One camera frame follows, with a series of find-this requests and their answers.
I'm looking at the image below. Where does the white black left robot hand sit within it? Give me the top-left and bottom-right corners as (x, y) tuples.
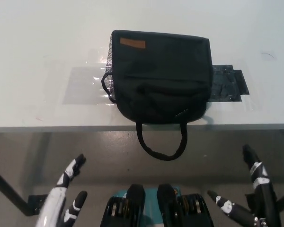
(35, 153), (89, 227)

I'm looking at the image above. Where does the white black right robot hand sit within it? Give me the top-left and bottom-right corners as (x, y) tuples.
(207, 144), (284, 227)

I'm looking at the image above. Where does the black soft travel bag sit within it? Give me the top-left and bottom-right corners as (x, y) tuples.
(101, 29), (213, 162)

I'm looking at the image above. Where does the black teal robot torso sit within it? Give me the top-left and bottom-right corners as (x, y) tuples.
(98, 183), (214, 227)

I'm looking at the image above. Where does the black table leg with foot plate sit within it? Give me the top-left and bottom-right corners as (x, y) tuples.
(0, 164), (48, 217)

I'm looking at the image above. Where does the clear plastic sheet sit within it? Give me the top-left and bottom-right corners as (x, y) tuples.
(62, 67), (115, 106)

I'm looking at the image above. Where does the black tape patch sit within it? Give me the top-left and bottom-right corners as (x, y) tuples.
(207, 63), (252, 104)

